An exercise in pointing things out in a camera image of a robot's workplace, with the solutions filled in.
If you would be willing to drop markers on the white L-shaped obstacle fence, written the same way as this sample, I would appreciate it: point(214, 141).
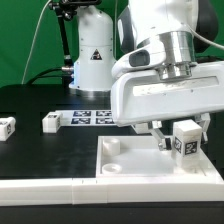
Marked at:
point(74, 191)

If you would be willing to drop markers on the black camera stand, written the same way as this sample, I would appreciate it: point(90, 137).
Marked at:
point(65, 10)

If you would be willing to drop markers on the white tag base sheet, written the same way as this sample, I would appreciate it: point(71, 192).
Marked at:
point(98, 118)

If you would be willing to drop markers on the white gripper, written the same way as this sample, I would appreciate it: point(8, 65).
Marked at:
point(140, 97)

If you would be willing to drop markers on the white square table top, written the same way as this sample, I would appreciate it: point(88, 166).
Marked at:
point(134, 157)

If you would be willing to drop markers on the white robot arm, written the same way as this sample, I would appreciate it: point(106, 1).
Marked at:
point(158, 35)

